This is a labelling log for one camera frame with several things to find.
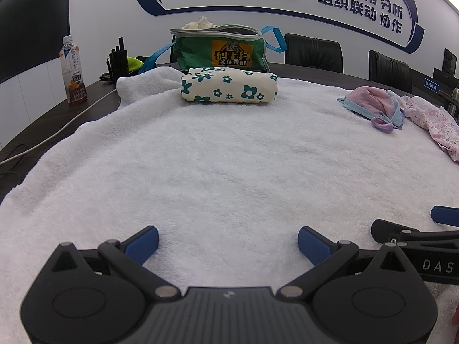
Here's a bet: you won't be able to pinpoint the green bag with blue straps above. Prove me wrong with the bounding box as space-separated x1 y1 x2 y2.
138 24 287 76

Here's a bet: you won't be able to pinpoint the pink floral garment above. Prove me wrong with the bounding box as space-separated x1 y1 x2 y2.
398 95 459 161

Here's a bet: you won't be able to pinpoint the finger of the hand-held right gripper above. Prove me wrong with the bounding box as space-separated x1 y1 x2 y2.
371 219 418 243
430 206 459 228

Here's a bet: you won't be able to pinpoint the white cable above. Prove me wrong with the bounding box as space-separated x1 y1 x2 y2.
0 88 120 165

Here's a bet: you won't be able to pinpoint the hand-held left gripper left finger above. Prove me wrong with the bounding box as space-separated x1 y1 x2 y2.
48 226 182 301

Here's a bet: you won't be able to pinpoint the pink and blue garment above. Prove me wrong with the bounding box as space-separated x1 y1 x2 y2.
336 86 406 134

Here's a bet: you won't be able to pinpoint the folded cream green-flowered cloth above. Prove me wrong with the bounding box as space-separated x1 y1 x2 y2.
179 66 278 104

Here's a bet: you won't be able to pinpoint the black cable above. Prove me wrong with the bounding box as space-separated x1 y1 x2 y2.
0 143 27 187

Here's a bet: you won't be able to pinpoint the yellow-green item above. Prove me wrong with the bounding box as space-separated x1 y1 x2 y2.
127 56 145 76

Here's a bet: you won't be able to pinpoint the black leather chair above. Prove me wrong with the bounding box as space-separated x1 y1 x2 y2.
369 50 412 94
284 33 343 74

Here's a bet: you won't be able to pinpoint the white fluffy blanket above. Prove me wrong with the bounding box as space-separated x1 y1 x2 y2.
0 65 459 344

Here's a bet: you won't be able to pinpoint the black handheld radios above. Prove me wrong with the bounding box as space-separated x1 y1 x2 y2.
101 37 129 82

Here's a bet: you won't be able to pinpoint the plastic drink bottle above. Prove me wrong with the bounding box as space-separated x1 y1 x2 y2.
59 35 88 106

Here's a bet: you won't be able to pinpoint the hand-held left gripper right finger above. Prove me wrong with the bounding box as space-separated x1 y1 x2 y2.
280 226 409 300

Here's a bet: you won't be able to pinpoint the black desk monitor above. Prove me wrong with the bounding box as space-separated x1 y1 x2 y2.
443 48 459 77

